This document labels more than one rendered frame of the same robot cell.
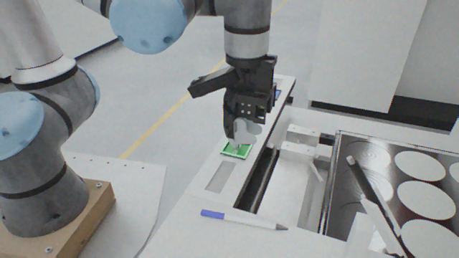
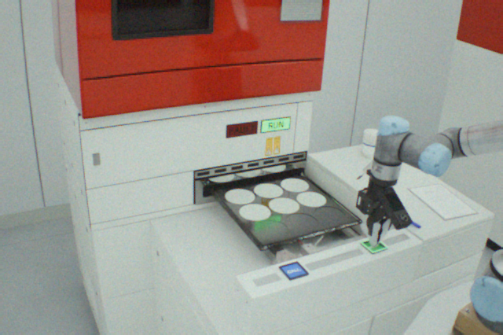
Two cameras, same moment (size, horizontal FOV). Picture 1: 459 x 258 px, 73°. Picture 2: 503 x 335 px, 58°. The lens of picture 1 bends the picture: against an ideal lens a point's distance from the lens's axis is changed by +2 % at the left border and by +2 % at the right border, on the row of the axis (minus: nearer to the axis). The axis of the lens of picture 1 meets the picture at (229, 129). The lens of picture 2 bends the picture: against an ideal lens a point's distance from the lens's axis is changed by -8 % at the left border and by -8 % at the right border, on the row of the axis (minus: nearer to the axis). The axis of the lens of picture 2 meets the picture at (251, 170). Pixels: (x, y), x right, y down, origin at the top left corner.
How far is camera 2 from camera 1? 1.67 m
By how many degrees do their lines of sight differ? 108
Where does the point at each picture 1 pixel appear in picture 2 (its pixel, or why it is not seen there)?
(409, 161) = (255, 215)
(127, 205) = (445, 319)
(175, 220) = (433, 232)
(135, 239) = (443, 296)
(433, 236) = (307, 200)
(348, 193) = (318, 223)
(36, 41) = not seen: outside the picture
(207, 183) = (407, 240)
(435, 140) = (173, 233)
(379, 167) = (278, 222)
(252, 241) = not seen: hidden behind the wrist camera
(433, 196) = (277, 204)
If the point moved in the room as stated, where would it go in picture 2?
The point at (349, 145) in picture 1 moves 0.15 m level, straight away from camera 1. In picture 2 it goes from (272, 237) to (223, 247)
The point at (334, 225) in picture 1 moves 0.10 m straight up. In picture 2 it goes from (345, 220) to (350, 193)
